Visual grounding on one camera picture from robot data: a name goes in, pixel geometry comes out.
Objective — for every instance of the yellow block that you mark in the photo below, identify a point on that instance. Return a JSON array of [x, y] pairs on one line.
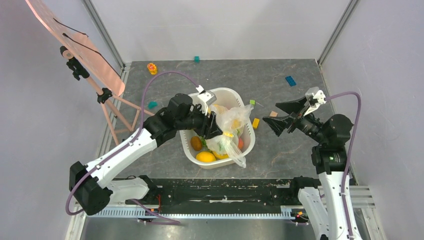
[[255, 123]]

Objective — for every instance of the orange peach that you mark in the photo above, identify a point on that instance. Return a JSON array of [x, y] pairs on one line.
[[240, 144]]

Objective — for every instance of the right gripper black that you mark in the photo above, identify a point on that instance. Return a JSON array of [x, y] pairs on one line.
[[294, 117]]

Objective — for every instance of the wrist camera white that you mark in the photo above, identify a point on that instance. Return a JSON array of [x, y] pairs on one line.
[[204, 98], [315, 97]]

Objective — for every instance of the clear plastic bag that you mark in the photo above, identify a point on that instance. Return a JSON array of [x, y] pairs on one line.
[[231, 121]]

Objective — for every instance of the teal toy piece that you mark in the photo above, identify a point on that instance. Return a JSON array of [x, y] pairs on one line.
[[152, 105]]

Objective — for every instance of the pink perforated board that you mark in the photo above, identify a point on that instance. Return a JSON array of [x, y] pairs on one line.
[[80, 46]]

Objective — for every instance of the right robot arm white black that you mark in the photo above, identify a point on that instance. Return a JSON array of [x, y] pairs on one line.
[[326, 200]]

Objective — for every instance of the yellow lemon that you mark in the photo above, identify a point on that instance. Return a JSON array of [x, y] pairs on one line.
[[205, 157]]

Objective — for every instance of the yellow mango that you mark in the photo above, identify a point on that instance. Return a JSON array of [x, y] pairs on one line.
[[220, 156]]

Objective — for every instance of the blue lego brick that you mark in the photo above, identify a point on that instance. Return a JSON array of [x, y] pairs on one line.
[[290, 80]]

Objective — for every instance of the white plastic basket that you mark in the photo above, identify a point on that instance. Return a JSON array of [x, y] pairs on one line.
[[228, 98]]

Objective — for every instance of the pink tripod stand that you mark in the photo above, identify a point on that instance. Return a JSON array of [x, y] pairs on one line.
[[103, 96]]

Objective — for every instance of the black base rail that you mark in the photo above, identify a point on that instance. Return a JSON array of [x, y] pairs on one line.
[[224, 196]]

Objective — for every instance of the brown kiwi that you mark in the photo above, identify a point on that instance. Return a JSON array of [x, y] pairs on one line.
[[196, 143]]

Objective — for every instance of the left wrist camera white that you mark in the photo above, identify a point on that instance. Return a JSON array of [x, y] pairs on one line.
[[204, 98]]

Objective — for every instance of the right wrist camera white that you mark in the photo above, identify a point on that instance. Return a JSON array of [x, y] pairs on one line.
[[315, 97]]

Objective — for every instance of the teal cube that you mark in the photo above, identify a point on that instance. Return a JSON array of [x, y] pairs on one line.
[[196, 59]]

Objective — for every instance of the orange yellow toy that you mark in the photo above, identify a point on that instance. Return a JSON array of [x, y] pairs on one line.
[[152, 68]]

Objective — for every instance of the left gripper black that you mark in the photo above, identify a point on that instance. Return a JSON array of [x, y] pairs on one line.
[[213, 129]]

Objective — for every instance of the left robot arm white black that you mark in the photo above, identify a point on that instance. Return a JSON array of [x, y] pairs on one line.
[[90, 184]]

